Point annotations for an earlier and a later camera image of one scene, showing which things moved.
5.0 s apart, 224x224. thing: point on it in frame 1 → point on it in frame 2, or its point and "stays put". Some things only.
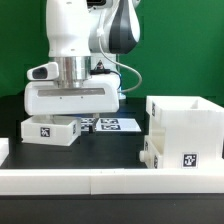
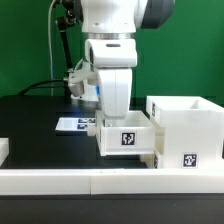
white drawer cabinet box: x=193 y=130 stays put
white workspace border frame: x=106 y=181 stays put
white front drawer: x=151 y=155 stays put
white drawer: x=55 y=130 → x=133 y=134
